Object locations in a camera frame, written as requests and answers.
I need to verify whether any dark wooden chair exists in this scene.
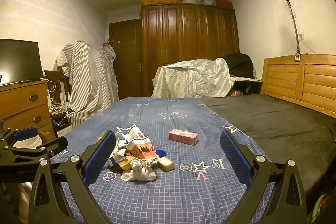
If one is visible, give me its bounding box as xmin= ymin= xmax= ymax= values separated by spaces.
xmin=44 ymin=70 xmax=72 ymax=107

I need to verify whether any wooden chest of drawers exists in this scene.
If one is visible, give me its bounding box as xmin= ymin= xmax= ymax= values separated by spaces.
xmin=0 ymin=80 xmax=56 ymax=144

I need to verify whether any white router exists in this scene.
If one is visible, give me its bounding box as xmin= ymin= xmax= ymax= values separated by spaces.
xmin=59 ymin=82 xmax=71 ymax=105

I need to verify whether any brown wooden door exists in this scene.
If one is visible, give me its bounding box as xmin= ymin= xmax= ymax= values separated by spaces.
xmin=108 ymin=19 xmax=143 ymax=100

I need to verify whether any white satin cover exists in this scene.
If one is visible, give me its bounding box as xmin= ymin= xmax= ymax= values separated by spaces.
xmin=152 ymin=58 xmax=236 ymax=99

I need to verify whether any orange and white carton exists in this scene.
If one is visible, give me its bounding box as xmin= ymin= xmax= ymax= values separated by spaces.
xmin=127 ymin=136 xmax=158 ymax=160

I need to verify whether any wooden headboard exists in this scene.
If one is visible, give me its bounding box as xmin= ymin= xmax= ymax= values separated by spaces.
xmin=260 ymin=54 xmax=336 ymax=126

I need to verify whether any white satin cloth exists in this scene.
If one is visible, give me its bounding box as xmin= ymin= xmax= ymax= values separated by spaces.
xmin=18 ymin=182 xmax=33 ymax=214

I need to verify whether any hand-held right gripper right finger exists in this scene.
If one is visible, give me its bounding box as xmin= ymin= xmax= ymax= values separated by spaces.
xmin=220 ymin=130 xmax=307 ymax=224

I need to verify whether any white wrapper with dark print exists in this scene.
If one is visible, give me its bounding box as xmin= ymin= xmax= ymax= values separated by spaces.
xmin=108 ymin=139 xmax=128 ymax=167

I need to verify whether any small red box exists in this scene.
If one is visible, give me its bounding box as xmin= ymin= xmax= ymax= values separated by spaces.
xmin=168 ymin=129 xmax=199 ymax=146

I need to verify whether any tangle of white cables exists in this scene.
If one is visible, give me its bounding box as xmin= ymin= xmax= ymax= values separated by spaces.
xmin=48 ymin=102 xmax=72 ymax=121

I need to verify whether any blue checked star blanket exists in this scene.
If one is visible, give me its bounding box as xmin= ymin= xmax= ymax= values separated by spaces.
xmin=50 ymin=97 xmax=275 ymax=224

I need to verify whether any thin bent pole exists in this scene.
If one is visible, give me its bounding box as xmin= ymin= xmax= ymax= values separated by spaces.
xmin=231 ymin=0 xmax=303 ymax=62

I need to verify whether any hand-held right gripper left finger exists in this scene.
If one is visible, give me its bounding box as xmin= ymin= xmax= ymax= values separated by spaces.
xmin=28 ymin=130 xmax=117 ymax=224

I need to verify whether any black and white box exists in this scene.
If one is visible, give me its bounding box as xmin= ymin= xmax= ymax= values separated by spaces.
xmin=51 ymin=116 xmax=73 ymax=138

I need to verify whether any brown cardboard piece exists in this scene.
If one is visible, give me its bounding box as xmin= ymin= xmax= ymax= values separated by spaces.
xmin=117 ymin=156 xmax=137 ymax=171

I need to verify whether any black cloth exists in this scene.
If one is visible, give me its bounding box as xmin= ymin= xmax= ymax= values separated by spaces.
xmin=223 ymin=53 xmax=255 ymax=80

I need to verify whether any black bed sheet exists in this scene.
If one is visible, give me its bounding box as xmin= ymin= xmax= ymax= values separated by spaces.
xmin=199 ymin=94 xmax=331 ymax=205

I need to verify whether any beige sponge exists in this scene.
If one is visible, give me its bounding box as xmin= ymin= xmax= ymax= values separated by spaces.
xmin=157 ymin=156 xmax=175 ymax=172

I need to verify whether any brown wooden wardrobe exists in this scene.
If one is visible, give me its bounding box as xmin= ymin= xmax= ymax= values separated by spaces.
xmin=140 ymin=3 xmax=240 ymax=98

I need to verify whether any black television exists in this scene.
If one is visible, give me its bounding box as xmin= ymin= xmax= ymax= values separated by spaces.
xmin=0 ymin=39 xmax=44 ymax=86

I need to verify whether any red storage box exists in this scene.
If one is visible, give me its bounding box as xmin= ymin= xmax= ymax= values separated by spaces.
xmin=216 ymin=0 xmax=234 ymax=9

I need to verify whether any striped cloth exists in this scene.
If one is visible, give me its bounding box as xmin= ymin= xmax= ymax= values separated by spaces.
xmin=55 ymin=41 xmax=119 ymax=128

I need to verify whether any dark side table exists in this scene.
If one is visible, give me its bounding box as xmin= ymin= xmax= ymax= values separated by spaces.
xmin=231 ymin=76 xmax=263 ymax=95

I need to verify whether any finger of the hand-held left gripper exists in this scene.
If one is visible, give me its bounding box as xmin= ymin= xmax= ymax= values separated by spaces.
xmin=5 ymin=137 xmax=69 ymax=162
xmin=0 ymin=127 xmax=38 ymax=148

